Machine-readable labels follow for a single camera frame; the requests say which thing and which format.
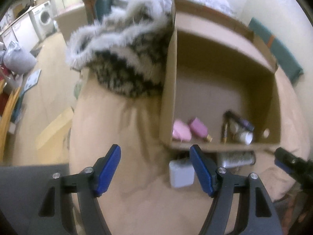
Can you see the silver glitter cylinder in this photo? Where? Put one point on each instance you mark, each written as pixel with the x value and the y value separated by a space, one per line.
pixel 235 159

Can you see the white charger adapter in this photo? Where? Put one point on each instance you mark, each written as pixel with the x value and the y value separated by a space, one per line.
pixel 181 173

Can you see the beige bed cover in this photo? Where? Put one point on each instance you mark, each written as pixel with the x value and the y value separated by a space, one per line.
pixel 140 199

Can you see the brown cardboard box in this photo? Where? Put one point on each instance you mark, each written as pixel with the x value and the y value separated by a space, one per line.
pixel 216 64

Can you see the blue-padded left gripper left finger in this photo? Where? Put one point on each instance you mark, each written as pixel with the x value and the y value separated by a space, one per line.
pixel 55 215

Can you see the shaggy black and white blanket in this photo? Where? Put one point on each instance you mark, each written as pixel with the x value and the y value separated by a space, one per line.
pixel 127 50

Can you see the wooden chair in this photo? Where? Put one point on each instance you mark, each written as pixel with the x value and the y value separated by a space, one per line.
pixel 6 118

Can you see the teal cushion orange stripe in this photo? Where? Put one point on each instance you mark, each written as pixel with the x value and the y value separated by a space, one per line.
pixel 284 57

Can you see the grey stuffed bag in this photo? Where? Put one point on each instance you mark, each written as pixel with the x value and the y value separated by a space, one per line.
pixel 18 59

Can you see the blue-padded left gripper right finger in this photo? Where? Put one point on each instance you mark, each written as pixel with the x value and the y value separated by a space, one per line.
pixel 256 213

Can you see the white pill bottle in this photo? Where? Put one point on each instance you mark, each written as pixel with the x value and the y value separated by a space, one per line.
pixel 243 137

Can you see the teal armchair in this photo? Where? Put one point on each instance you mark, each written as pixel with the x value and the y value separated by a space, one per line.
pixel 97 9

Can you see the pink cloud-shaped case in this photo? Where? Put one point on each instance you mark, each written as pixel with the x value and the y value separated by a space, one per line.
pixel 181 131

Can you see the black tube red label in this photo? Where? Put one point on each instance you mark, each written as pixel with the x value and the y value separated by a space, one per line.
pixel 239 120

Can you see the white washing machine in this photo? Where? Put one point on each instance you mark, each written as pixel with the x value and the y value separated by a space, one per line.
pixel 42 19

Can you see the pink rectangular bottle gold cap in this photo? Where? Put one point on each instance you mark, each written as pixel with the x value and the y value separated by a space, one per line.
pixel 199 129

